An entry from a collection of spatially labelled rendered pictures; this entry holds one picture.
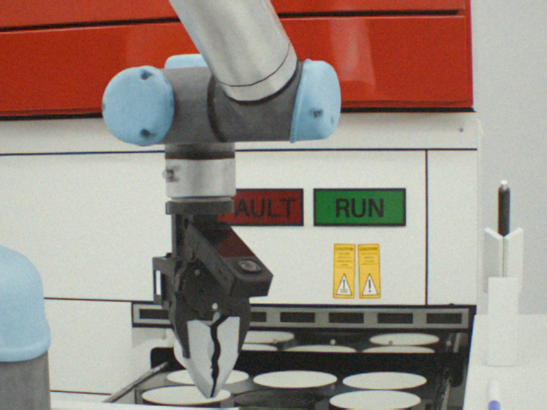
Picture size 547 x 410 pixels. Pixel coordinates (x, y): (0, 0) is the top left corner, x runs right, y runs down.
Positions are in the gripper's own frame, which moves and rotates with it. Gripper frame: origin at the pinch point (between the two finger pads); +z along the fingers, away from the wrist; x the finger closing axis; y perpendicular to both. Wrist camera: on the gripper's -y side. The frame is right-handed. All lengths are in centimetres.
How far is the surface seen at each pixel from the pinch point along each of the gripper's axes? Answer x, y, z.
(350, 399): -14.3, -5.2, 2.1
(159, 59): -5.5, 24.4, -36.9
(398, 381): -24.3, -0.4, 2.1
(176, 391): 0.3, 8.7, 2.0
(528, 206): -145, 106, -10
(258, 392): -7.8, 4.0, 2.1
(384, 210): -29.3, 9.6, -17.5
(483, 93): -136, 114, -39
